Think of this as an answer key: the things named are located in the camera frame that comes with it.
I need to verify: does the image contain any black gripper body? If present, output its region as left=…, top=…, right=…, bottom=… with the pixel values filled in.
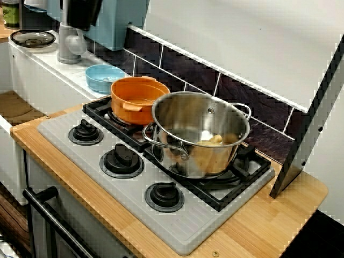
left=65, top=0, right=104, bottom=31

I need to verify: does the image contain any orange plastic pot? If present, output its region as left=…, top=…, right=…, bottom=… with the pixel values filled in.
left=110, top=76, right=171, bottom=126

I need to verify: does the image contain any blue toy microwave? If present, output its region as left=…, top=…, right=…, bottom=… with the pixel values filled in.
left=47, top=0, right=151, bottom=52

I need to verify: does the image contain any grey toy faucet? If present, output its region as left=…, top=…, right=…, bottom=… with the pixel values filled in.
left=56, top=0, right=88, bottom=65

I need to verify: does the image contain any pale blue dish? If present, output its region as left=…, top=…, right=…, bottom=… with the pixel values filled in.
left=23, top=0, right=48, bottom=13

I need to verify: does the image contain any smoked glass dish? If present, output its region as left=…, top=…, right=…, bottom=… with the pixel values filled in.
left=10, top=29, right=56, bottom=49

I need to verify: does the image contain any light blue bowl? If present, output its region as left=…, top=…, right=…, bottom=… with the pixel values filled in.
left=85, top=64, right=126, bottom=94

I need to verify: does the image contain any green labelled can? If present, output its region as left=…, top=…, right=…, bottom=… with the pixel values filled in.
left=2, top=0, right=21, bottom=30

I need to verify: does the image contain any white sink basin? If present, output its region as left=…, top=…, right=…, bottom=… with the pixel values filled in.
left=0, top=28, right=130, bottom=206

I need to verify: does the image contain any black stove knob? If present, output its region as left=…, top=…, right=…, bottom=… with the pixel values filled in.
left=67, top=119, right=104, bottom=146
left=144, top=182, right=185, bottom=213
left=99, top=143, right=145, bottom=180

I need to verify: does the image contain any dark tile backsplash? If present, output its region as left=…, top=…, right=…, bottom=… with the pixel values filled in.
left=85, top=28, right=304, bottom=166

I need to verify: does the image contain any stainless steel pot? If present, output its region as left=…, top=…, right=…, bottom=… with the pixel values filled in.
left=141, top=91, right=253, bottom=180

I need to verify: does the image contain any yellow potato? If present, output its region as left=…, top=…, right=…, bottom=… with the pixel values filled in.
left=195, top=134, right=224, bottom=147

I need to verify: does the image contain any white oven door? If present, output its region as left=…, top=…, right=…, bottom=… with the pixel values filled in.
left=25, top=155, right=135, bottom=258

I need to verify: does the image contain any black burner grate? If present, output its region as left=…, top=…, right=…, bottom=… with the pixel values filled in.
left=82, top=95, right=271, bottom=212

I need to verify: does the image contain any grey toy stove top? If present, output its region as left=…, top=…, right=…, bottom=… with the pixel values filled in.
left=37, top=103, right=276, bottom=256

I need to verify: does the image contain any black oven door handle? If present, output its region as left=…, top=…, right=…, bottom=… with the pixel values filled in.
left=23, top=185, right=95, bottom=258

